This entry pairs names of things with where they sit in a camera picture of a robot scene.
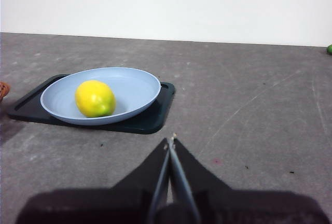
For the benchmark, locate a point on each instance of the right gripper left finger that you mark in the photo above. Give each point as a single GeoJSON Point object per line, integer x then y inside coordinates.
{"type": "Point", "coordinates": [116, 203]}

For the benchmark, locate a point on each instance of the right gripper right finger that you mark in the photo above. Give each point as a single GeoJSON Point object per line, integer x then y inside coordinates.
{"type": "Point", "coordinates": [233, 206]}

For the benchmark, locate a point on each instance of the yellow lemon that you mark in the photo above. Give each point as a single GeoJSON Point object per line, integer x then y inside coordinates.
{"type": "Point", "coordinates": [94, 98]}

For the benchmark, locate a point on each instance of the blue round plate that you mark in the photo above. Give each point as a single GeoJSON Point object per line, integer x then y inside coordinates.
{"type": "Point", "coordinates": [137, 91]}

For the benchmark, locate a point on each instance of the brown wicker basket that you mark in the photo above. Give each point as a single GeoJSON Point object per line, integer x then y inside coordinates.
{"type": "Point", "coordinates": [3, 91]}

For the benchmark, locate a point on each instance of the black rectangular tray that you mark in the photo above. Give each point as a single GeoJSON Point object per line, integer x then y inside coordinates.
{"type": "Point", "coordinates": [153, 120]}

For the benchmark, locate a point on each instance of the green cucumber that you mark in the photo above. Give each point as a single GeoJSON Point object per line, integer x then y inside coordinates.
{"type": "Point", "coordinates": [329, 49]}

